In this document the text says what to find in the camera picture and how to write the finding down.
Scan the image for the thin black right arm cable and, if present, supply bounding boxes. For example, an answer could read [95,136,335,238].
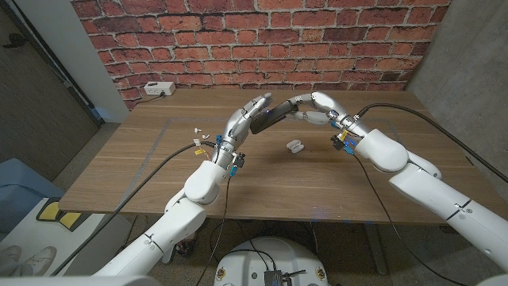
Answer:
[352,153,469,286]

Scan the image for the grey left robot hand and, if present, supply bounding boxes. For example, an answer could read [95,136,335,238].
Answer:
[210,92,273,168]

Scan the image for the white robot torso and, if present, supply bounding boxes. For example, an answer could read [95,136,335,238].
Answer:
[214,237,329,286]

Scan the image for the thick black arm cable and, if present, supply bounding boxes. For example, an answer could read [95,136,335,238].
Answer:
[51,141,217,276]
[352,102,508,184]

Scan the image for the grey tape outline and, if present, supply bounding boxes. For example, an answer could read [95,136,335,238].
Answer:
[114,117,437,213]

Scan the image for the grey metal table leg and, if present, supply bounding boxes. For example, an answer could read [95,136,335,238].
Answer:
[161,244,179,265]
[363,222,388,276]

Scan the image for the grey trouser leg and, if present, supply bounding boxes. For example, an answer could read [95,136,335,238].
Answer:
[0,260,35,278]

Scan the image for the red brick printed backdrop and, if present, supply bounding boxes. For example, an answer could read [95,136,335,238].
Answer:
[71,0,453,111]

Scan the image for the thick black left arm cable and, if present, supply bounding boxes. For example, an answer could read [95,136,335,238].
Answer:
[51,141,217,276]

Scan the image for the white floor platform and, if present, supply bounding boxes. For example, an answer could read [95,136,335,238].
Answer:
[0,197,134,277]

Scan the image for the white sneaker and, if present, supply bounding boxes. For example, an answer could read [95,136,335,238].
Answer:
[22,245,58,277]
[0,245,23,271]

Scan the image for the white power strip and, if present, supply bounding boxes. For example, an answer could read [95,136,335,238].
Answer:
[143,81,177,97]

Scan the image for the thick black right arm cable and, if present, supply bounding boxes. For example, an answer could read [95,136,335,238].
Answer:
[352,102,508,184]

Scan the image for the white airpods case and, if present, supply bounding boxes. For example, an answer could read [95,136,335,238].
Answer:
[286,139,306,155]

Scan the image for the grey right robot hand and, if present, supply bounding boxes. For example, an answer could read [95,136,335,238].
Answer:
[284,91,372,146]

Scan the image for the small grey electronics box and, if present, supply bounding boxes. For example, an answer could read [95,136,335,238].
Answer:
[264,269,283,286]

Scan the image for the black door handle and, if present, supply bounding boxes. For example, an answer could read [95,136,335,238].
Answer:
[2,32,28,49]

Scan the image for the dark grey door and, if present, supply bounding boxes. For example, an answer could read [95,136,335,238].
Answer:
[0,7,100,182]

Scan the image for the black power strip cord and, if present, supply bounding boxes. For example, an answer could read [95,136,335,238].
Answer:
[134,93,166,106]

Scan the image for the beige box with wires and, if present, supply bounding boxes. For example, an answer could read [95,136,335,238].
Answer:
[176,234,198,255]

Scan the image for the blue padded seat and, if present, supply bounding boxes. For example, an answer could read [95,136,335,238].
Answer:
[0,157,67,234]

